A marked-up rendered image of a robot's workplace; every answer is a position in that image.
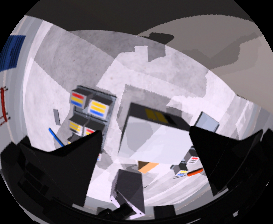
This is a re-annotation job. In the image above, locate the brown cardboard box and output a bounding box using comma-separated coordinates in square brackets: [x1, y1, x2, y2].
[137, 161, 159, 173]

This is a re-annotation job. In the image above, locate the orange-handled screwdriver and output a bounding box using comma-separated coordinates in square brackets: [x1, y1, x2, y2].
[173, 168, 204, 180]

